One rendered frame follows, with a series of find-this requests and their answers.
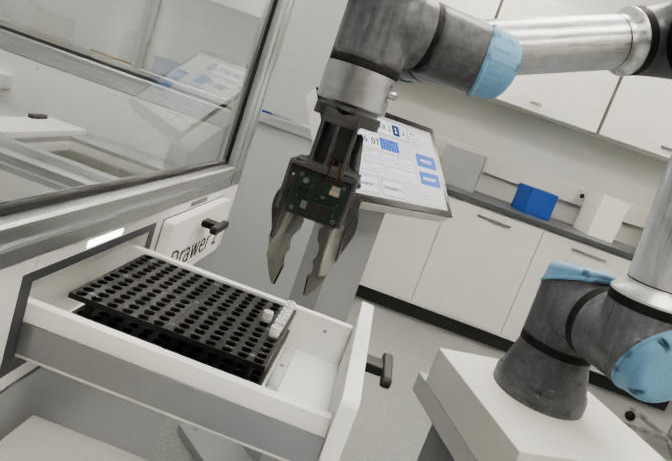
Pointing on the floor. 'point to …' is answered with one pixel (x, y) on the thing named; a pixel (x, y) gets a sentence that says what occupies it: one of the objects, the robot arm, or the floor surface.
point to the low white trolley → (56, 444)
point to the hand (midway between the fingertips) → (294, 276)
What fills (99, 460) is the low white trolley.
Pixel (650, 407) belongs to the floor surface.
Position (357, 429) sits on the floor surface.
